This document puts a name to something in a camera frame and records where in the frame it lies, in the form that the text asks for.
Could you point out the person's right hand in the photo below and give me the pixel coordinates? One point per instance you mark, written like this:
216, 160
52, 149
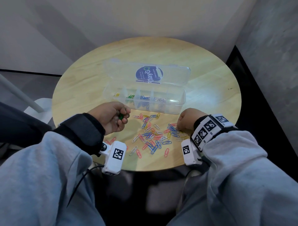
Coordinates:
188, 118

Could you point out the person's left hand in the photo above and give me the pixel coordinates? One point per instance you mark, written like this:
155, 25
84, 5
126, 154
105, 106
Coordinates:
106, 116

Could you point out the person's left fingers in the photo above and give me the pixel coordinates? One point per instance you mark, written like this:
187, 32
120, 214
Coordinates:
124, 110

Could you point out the person's right fingers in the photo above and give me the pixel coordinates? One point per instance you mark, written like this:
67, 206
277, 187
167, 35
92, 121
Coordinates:
179, 124

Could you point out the green paper clip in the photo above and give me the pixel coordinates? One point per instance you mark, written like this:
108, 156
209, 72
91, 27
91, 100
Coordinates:
121, 116

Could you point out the person's right forearm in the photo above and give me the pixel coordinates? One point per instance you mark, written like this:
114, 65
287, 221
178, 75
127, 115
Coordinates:
244, 181

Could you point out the person's left forearm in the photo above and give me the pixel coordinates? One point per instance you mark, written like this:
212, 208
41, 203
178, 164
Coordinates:
35, 177

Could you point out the bunch of green clips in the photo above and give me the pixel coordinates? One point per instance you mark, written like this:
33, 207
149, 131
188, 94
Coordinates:
130, 96

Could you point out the bunch of blue clips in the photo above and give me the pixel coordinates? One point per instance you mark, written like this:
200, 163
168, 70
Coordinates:
144, 97

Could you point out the pile of coloured paper clips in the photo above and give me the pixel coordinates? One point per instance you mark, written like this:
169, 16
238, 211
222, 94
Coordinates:
154, 136

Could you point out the white marker wrist band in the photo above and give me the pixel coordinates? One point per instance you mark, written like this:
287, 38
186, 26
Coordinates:
208, 129

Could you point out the clear plastic organizer box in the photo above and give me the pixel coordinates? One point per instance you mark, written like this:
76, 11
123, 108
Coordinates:
149, 90

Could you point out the bunch of silver clips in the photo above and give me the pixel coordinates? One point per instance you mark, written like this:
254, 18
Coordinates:
159, 99

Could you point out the white stand with pole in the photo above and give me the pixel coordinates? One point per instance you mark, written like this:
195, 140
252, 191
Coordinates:
35, 107

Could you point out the dark cloth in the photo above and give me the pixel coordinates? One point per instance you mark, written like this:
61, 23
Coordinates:
21, 125

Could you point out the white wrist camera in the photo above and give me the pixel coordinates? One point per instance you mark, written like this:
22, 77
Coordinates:
190, 152
113, 158

